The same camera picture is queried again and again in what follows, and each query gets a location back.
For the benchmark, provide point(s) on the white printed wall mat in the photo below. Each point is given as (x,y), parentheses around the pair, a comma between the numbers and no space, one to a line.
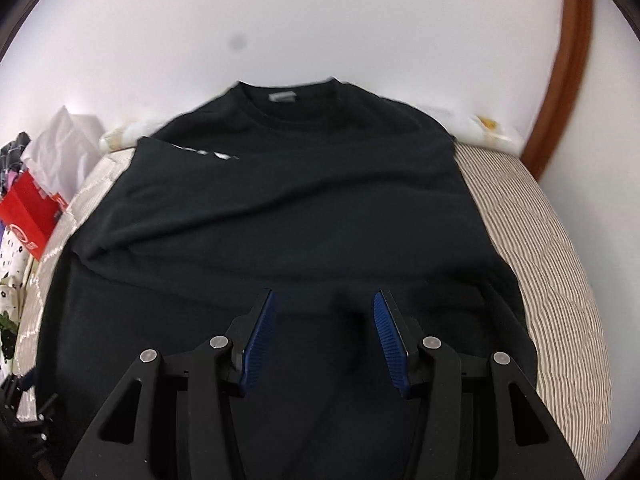
(492,127)

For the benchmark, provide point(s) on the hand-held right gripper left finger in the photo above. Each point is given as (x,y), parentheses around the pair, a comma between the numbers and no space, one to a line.
(257,340)

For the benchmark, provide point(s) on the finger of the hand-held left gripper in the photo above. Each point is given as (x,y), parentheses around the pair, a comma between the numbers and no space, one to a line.
(22,395)

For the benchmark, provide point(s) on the red cardboard box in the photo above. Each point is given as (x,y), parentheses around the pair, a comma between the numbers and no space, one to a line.
(27,215)

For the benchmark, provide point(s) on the dark patterned cloth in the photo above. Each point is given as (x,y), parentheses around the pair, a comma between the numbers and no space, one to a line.
(12,160)

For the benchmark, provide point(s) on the black t-shirt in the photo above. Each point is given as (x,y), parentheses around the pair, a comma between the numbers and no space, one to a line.
(280,210)

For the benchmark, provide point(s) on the white plastic bag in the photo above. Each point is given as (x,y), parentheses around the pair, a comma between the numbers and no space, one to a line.
(60,145)

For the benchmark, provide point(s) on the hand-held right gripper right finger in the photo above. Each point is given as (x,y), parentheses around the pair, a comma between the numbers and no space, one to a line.
(390,340)

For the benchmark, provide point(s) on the striped bed sheet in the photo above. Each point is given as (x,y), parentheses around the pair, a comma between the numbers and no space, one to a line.
(550,285)

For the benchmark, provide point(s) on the brown wooden door frame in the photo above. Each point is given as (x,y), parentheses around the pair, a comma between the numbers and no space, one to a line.
(565,70)

